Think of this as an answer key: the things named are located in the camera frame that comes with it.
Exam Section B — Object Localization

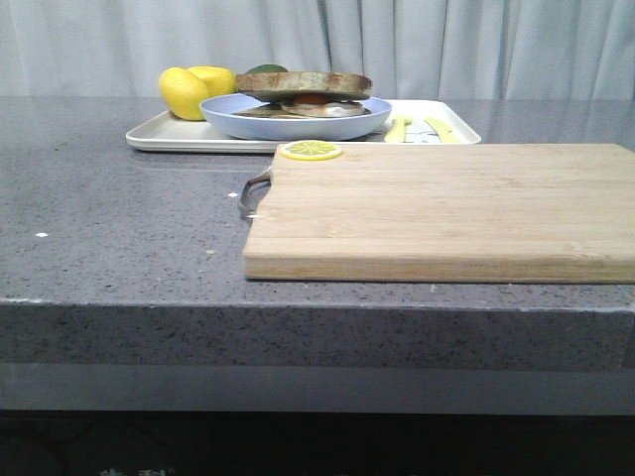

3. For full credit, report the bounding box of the bread slice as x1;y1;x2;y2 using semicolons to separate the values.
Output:
236;71;373;102
234;103;370;119

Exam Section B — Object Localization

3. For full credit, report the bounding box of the light blue round plate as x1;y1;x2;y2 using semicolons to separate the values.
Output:
199;93;392;141

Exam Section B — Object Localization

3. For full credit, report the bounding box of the white bear tray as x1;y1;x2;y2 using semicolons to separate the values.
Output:
126;99;481;154

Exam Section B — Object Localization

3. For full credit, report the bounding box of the lemon slice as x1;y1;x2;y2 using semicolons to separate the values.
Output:
278;140;343;162

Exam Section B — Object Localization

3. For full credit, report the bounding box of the yellow plastic fork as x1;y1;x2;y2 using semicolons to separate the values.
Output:
384;115;413;144

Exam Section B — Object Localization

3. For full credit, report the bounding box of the fried egg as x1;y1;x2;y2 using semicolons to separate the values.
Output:
280;93;365;118

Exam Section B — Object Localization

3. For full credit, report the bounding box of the wooden cutting board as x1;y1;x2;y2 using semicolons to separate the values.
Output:
243;143;634;284

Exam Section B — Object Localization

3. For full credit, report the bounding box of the green lime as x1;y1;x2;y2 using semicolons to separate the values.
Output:
246;63;289;74

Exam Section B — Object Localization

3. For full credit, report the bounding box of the rear yellow lemon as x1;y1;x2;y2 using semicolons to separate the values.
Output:
188;65;237;97

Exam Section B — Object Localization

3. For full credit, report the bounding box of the yellow lemon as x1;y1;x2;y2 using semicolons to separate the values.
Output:
188;65;237;97
159;67;210;121

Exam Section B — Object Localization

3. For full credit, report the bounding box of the front yellow lemon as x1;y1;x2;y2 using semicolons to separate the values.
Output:
159;67;210;121

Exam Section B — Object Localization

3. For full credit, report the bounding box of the grey curtain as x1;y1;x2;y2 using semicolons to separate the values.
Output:
1;1;634;100

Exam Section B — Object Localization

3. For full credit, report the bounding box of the metal cutting board handle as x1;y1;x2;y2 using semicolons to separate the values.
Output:
238;167;272;220

